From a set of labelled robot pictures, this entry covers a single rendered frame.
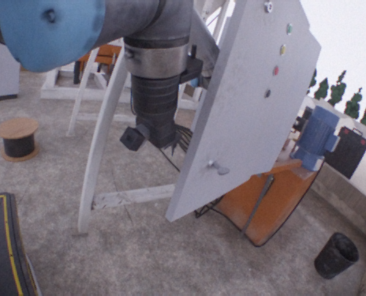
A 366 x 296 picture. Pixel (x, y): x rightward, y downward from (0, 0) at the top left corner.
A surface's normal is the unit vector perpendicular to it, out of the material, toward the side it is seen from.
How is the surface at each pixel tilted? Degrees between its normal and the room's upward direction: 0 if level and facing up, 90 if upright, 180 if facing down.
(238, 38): 90
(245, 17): 90
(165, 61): 105
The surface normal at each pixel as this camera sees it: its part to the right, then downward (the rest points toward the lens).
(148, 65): -0.14, 0.73
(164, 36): 0.31, 0.73
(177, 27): 0.65, 0.61
